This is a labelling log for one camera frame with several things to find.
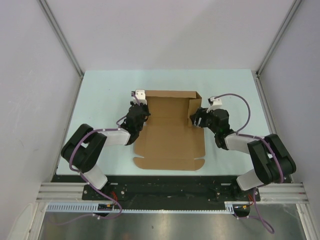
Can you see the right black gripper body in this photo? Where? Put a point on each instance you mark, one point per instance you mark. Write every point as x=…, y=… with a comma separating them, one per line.
x=207, y=120

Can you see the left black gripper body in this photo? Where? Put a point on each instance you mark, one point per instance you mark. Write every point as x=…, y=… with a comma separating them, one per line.
x=145, y=113

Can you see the brown cardboard box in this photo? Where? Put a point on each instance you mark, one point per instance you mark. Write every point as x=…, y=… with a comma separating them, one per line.
x=168, y=140

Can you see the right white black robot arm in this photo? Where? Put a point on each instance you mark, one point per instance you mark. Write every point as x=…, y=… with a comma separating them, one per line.
x=270, y=158

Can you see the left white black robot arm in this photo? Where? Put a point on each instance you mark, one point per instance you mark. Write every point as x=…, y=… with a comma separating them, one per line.
x=84, y=147

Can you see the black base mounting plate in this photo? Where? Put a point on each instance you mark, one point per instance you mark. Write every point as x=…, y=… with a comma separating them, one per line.
x=123, y=188

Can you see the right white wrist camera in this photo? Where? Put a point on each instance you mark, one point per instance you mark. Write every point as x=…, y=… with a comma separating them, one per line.
x=214, y=103

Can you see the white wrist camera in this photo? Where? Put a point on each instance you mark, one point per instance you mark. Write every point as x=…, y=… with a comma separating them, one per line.
x=214, y=103
x=139, y=97

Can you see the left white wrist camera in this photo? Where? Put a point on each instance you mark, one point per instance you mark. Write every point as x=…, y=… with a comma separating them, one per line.
x=139, y=97

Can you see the grey slotted cable duct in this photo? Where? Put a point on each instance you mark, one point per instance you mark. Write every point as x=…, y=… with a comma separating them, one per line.
x=226, y=207

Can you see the aluminium front rail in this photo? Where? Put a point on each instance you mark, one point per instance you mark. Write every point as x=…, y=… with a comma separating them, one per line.
x=284, y=193

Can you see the right aluminium frame post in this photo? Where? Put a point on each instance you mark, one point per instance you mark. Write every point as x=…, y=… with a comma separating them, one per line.
x=294, y=8

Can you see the aluminium frame post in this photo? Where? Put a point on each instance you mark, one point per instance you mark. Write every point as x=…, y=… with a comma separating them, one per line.
x=294, y=8
x=49, y=15

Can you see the left aluminium frame post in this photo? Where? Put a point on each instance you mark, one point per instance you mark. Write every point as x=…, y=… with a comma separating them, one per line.
x=49, y=15

